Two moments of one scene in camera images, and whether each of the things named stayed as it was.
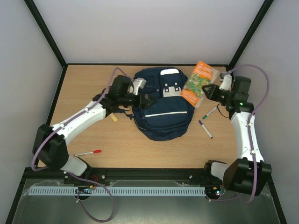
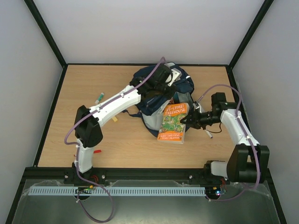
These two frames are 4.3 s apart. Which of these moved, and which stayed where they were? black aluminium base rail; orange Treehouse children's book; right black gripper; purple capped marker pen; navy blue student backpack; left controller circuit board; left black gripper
Moved: left black gripper; navy blue student backpack; orange Treehouse children's book; right black gripper
Stayed: black aluminium base rail; left controller circuit board; purple capped marker pen
